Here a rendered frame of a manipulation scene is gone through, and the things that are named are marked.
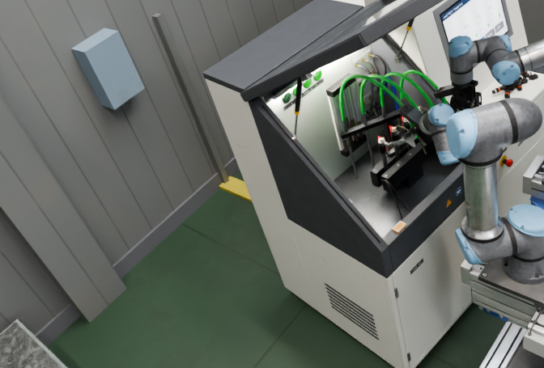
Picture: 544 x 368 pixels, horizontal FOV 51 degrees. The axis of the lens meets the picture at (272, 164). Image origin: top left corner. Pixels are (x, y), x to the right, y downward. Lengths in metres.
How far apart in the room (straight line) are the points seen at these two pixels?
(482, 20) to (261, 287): 1.88
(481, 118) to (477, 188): 0.22
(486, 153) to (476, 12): 1.32
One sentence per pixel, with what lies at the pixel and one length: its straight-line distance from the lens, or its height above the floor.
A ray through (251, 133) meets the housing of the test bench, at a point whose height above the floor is 1.27.
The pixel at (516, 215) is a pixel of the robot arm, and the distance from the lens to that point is 1.83.
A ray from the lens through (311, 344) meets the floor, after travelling 3.14.
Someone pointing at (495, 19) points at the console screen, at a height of 1.23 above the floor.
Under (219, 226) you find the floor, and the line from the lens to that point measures 3.90.
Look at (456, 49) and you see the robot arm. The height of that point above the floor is 1.58.
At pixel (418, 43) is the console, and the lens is 2.48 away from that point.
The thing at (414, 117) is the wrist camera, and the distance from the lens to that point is 2.08.
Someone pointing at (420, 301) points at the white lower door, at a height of 0.47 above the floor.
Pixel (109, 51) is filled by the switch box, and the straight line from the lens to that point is 3.26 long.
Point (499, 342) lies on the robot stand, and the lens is 2.81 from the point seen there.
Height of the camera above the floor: 2.58
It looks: 38 degrees down
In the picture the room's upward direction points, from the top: 19 degrees counter-clockwise
